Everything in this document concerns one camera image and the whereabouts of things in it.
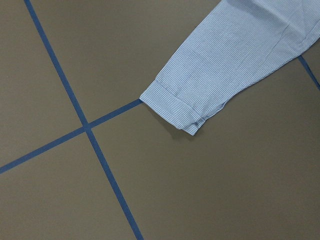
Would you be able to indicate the blue striped button-up shirt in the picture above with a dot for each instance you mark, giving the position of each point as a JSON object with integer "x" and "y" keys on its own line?
{"x": 239, "y": 43}

